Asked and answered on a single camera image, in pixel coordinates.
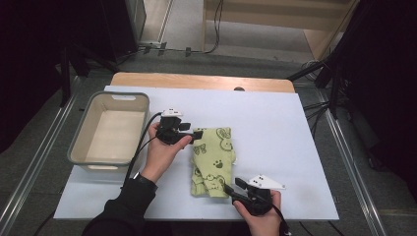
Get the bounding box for grey power strip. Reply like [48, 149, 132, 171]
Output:
[138, 40, 169, 56]

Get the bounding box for beige wooden cabinet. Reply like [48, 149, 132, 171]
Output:
[202, 0, 360, 62]

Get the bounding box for black cabinet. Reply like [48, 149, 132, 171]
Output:
[99, 0, 148, 63]

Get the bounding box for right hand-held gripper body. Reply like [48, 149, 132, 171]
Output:
[240, 174, 286, 216]

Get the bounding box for green printed baby romper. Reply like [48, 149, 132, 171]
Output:
[190, 127, 237, 200]

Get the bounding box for metal floor rail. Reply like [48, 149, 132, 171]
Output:
[0, 75, 83, 230]
[316, 89, 389, 236]

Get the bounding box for black hanging cable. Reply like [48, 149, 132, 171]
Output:
[203, 0, 225, 55]

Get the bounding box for dark curtain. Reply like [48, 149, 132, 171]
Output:
[0, 0, 109, 155]
[340, 0, 417, 198]

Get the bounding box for white board mat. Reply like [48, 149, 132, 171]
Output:
[53, 85, 340, 221]

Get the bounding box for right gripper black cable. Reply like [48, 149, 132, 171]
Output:
[270, 204, 292, 236]

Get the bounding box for person's right hand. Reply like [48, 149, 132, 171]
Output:
[232, 190, 283, 236]

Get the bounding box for black stand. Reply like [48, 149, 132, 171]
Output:
[286, 0, 378, 119]
[58, 42, 121, 107]

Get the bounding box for person's left hand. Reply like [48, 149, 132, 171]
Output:
[141, 122, 194, 184]

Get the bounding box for left gripper thick black cable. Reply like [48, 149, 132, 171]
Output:
[122, 111, 164, 188]

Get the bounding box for black floor cables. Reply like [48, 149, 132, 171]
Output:
[303, 101, 330, 139]

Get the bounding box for beige basket with grey rim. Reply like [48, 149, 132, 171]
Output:
[67, 90, 151, 174]

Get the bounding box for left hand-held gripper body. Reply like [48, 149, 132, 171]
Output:
[155, 108, 184, 146]

